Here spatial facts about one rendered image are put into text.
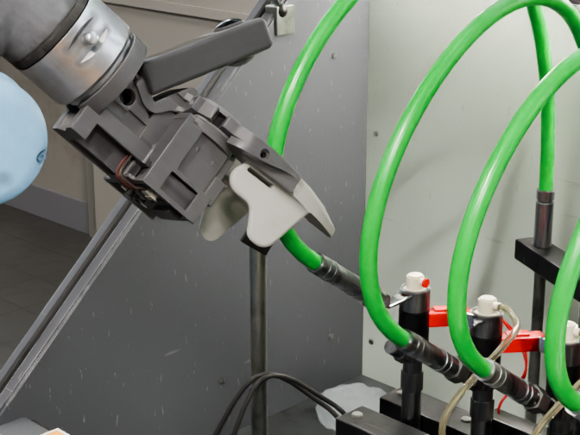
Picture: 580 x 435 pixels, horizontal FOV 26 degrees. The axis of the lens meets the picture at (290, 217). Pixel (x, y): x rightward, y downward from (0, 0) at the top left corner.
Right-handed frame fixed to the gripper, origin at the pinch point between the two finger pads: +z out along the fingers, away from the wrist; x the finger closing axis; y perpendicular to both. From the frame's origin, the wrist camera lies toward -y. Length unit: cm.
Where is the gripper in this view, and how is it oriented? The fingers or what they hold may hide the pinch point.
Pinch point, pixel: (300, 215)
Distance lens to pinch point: 99.0
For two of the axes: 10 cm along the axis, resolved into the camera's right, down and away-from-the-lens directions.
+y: -5.3, 8.0, -2.9
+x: 5.2, 0.4, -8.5
